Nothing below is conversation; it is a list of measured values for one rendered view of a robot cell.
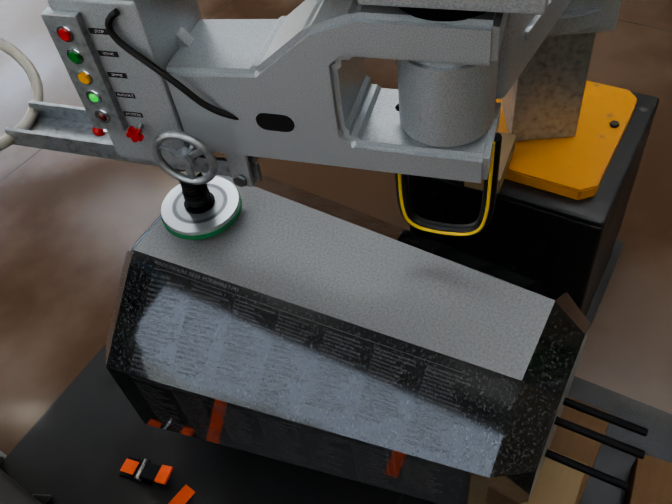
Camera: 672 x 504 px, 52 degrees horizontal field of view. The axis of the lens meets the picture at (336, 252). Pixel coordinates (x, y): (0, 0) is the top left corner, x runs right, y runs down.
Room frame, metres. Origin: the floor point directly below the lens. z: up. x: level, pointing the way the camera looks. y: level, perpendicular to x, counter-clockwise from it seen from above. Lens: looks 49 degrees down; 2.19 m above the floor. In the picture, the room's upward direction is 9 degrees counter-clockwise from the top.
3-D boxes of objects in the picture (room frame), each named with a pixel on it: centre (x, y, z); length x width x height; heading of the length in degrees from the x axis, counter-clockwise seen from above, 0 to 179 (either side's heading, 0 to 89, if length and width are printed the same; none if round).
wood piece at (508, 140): (1.44, -0.48, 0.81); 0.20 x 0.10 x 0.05; 151
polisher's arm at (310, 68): (1.20, -0.02, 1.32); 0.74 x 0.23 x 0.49; 67
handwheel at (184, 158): (1.21, 0.28, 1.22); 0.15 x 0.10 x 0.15; 67
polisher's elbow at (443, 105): (1.11, -0.27, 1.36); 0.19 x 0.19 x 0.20
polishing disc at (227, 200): (1.36, 0.34, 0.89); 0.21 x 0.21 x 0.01
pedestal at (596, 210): (1.61, -0.67, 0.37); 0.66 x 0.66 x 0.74; 53
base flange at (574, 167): (1.61, -0.67, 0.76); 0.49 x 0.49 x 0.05; 53
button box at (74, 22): (1.29, 0.45, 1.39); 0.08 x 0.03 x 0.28; 67
